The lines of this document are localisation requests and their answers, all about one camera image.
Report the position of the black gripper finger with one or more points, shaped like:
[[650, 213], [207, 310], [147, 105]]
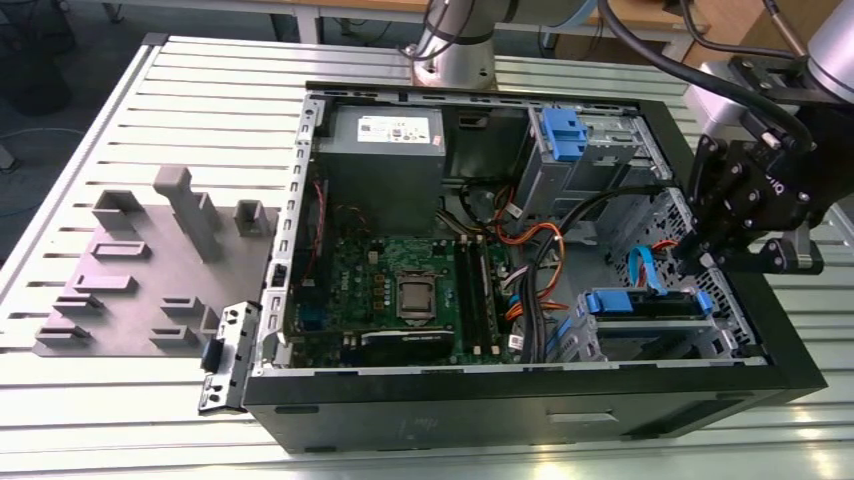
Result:
[[754, 255], [708, 175]]

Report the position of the black PC case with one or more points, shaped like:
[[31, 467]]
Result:
[[467, 410]]

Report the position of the metal CPU socket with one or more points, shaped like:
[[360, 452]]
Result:
[[398, 300]]

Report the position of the grey metal disk bay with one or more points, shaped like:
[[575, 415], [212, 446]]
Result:
[[667, 340]]

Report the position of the silver CPU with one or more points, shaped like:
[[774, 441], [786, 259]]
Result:
[[416, 296]]

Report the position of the hard disk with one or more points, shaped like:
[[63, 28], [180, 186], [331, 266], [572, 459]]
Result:
[[656, 305]]

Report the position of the wooden desk grey legs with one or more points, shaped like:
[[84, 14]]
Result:
[[360, 6]]

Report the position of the green motherboard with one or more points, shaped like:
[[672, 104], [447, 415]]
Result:
[[360, 265]]

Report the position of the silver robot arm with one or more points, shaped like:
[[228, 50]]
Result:
[[460, 50]]

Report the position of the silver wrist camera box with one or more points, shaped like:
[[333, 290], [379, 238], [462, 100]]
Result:
[[714, 100]]

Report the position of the grey parts rack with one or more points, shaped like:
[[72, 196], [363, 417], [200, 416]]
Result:
[[147, 280]]

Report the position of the grey optical drive cage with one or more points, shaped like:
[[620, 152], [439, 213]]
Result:
[[574, 180]]

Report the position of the blue drive cage latch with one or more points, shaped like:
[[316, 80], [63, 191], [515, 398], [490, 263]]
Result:
[[563, 135]]

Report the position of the black graphics card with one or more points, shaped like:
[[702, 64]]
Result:
[[407, 342]]

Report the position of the black RAM slot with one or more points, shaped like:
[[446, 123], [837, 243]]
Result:
[[487, 295], [470, 295]]

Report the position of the grey power supply unit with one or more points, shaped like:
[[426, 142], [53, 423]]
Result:
[[380, 190]]

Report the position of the grey card retention bracket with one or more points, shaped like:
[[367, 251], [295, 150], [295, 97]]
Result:
[[233, 330]]

